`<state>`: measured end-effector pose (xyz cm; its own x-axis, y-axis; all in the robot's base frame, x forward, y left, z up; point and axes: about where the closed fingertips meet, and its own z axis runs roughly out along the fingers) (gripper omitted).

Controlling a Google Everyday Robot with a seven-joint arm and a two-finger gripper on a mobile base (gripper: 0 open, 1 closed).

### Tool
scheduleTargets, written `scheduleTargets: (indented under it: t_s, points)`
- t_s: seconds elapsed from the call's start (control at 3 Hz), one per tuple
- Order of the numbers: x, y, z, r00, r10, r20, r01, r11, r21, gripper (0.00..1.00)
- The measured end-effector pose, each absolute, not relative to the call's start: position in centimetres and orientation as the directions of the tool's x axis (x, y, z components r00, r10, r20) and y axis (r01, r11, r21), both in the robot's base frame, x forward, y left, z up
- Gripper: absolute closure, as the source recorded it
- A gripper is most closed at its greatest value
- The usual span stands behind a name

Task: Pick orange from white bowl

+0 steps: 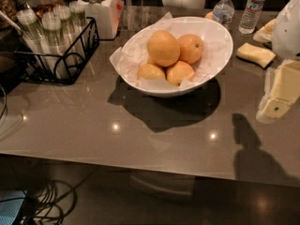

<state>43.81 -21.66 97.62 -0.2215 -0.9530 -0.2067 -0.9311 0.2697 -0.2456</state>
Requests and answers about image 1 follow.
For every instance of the far right cup stack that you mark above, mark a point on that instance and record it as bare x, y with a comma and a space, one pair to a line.
77, 13

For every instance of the white paper bowl liner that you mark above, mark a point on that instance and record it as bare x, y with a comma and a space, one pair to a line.
131, 58

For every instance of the front left orange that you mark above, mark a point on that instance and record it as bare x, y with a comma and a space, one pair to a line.
150, 72

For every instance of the clear water bottle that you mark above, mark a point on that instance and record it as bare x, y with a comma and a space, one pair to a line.
251, 16
223, 13

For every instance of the left plastic cup stack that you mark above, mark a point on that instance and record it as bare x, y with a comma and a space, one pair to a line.
32, 31

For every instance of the middle plastic cup stack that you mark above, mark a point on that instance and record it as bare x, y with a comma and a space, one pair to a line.
54, 45

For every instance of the orange behind bowl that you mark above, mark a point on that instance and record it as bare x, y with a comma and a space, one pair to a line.
209, 15

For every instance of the bread slice on table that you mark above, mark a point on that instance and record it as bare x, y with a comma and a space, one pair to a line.
265, 33

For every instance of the left clear water bottle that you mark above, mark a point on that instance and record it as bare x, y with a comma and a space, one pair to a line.
223, 13

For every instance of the white oval bowl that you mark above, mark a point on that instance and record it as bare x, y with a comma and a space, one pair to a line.
175, 90

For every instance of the white lidded jar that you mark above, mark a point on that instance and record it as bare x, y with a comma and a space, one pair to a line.
107, 14

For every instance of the plastic cup stack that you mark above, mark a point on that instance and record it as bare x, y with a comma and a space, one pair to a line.
63, 13
32, 31
54, 45

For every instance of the right back orange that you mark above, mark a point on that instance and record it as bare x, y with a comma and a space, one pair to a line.
191, 48

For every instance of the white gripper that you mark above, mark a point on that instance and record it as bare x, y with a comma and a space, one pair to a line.
288, 32

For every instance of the front right orange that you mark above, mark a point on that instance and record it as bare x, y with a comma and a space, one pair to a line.
181, 70

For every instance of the right clear water bottle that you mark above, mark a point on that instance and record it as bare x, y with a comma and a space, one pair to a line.
251, 16

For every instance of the black wire rack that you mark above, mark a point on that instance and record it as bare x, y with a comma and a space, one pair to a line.
35, 67

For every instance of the right plastic cup stack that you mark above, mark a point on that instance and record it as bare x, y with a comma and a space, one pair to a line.
63, 13

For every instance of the yellow sponge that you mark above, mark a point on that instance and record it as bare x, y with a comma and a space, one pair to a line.
257, 55

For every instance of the large top orange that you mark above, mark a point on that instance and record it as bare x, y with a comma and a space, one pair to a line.
163, 48

